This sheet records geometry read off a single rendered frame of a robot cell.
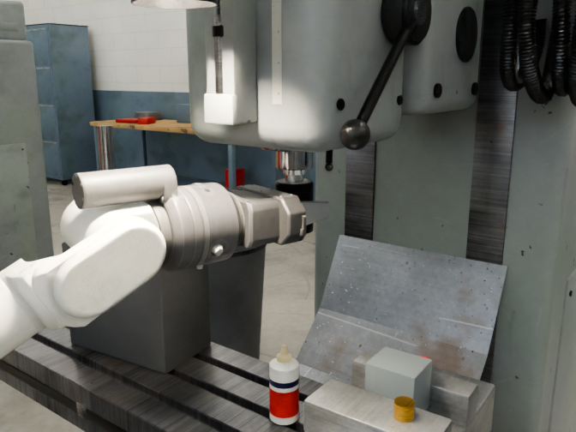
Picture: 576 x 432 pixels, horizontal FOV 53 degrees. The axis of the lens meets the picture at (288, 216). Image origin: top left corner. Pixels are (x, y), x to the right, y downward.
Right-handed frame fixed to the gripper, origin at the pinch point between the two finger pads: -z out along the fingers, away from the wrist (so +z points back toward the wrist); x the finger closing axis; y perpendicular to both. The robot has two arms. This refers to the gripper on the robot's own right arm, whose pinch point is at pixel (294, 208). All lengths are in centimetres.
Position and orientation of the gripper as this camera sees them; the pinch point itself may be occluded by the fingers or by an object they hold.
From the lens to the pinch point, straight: 71.1
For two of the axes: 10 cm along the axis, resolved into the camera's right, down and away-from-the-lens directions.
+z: -7.9, 1.4, -6.0
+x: -6.2, -1.9, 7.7
